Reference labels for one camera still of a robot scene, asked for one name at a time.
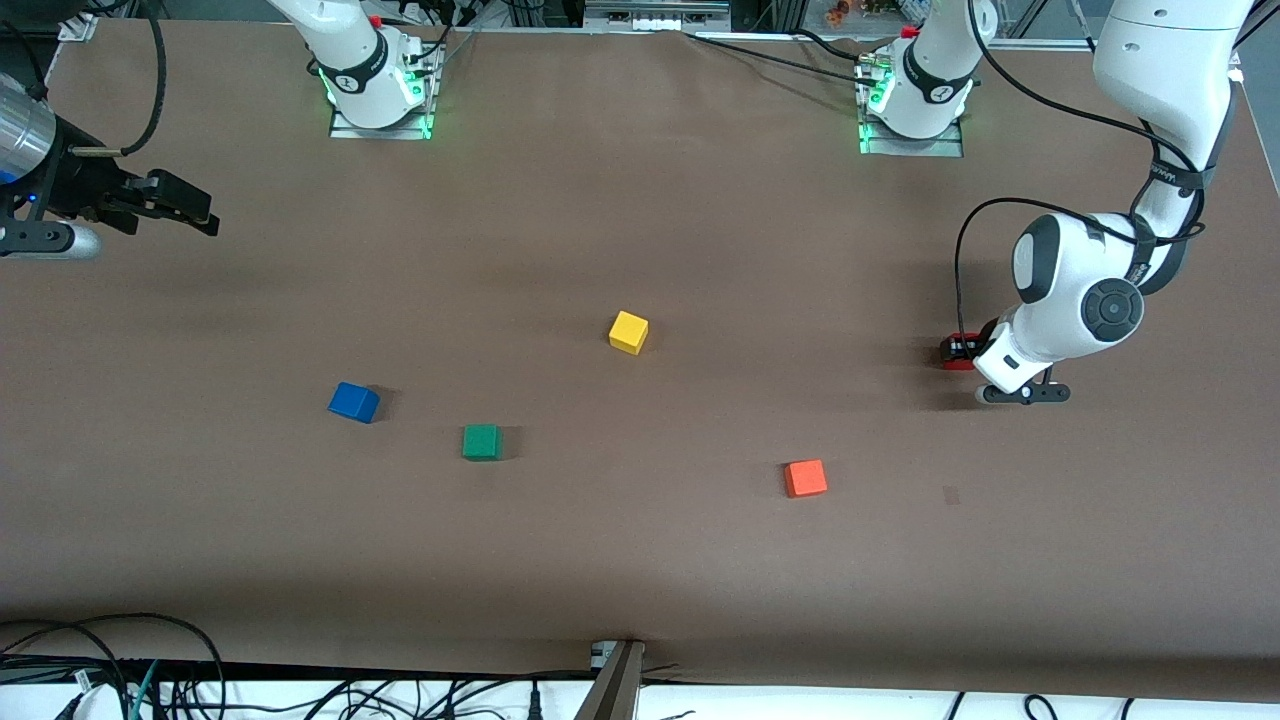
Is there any black looped cable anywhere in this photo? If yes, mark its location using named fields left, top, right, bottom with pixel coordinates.
left=0, top=612, right=229, bottom=720

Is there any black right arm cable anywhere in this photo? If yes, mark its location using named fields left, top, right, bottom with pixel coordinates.
left=70, top=0, right=166, bottom=158

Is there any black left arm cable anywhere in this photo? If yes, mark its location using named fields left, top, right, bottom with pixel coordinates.
left=955, top=0, right=1211, bottom=341

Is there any teal cable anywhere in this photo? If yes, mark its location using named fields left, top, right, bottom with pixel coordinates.
left=128, top=660, right=161, bottom=720

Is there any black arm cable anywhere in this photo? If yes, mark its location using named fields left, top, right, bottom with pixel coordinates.
left=955, top=0, right=1211, bottom=341
left=70, top=0, right=166, bottom=158

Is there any blue wooden block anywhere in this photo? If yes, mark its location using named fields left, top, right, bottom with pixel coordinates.
left=327, top=381, right=381, bottom=425

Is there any orange wooden block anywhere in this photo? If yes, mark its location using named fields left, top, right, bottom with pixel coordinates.
left=783, top=458, right=829, bottom=499

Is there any brown table cover sheet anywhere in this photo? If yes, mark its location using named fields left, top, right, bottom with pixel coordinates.
left=0, top=20, right=1280, bottom=701

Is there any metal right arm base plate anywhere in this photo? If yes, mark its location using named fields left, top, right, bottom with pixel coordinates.
left=328, top=105, right=438, bottom=141

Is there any yellow wooden block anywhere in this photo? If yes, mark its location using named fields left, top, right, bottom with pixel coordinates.
left=608, top=310, right=650, bottom=356

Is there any long black table cable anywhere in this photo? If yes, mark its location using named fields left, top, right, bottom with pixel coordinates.
left=685, top=30, right=881, bottom=86

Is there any grey metal post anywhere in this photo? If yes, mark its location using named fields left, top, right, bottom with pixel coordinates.
left=573, top=641, right=647, bottom=720

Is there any grey power strip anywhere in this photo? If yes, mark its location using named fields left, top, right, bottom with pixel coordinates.
left=583, top=0, right=733, bottom=33

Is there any red wooden block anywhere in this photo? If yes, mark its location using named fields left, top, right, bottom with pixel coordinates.
left=940, top=332, right=991, bottom=373

